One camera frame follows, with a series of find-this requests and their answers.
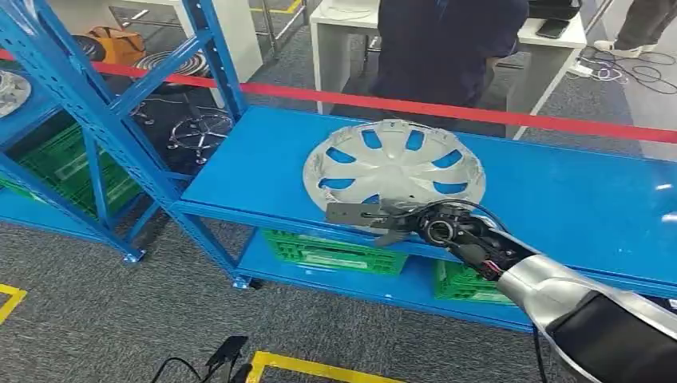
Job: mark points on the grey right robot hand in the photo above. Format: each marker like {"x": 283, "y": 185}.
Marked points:
{"x": 404, "y": 222}

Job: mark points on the silver wheel hubcap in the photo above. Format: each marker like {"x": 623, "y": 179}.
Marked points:
{"x": 11, "y": 92}
{"x": 391, "y": 158}

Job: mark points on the green plastic crate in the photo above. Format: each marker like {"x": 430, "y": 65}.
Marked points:
{"x": 47, "y": 158}
{"x": 465, "y": 285}
{"x": 16, "y": 191}
{"x": 328, "y": 253}

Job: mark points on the red barrier belt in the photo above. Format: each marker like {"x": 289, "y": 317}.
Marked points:
{"x": 423, "y": 108}

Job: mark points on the large blue metal shelf rack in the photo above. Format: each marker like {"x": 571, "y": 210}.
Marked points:
{"x": 555, "y": 211}

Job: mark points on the person in dark top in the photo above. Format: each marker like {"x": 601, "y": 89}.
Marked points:
{"x": 439, "y": 47}

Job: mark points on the yellow floor tape square, torn corner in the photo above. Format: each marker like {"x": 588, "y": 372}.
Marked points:
{"x": 275, "y": 362}

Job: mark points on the white desk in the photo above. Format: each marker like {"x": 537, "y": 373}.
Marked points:
{"x": 344, "y": 16}

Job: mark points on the black left robot foot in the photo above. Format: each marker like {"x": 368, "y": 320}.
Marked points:
{"x": 227, "y": 351}

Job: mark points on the white power strip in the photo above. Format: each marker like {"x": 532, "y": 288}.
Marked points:
{"x": 580, "y": 69}

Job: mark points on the black smartphone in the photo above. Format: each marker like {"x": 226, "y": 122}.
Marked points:
{"x": 552, "y": 28}

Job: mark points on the white partition panel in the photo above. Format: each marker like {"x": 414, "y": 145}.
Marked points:
{"x": 238, "y": 31}

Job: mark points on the black bag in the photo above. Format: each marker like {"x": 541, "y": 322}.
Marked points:
{"x": 555, "y": 8}

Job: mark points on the black round stool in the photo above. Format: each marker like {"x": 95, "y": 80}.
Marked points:
{"x": 153, "y": 59}
{"x": 90, "y": 47}

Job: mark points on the person in grey trousers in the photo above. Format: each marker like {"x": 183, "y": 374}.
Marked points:
{"x": 645, "y": 21}

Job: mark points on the orange bag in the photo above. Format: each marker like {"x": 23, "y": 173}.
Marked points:
{"x": 119, "y": 47}

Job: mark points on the small blue metal shelf rack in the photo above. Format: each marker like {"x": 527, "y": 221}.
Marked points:
{"x": 42, "y": 217}

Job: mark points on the yellow floor tape corner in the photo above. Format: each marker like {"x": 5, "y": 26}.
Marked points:
{"x": 16, "y": 296}

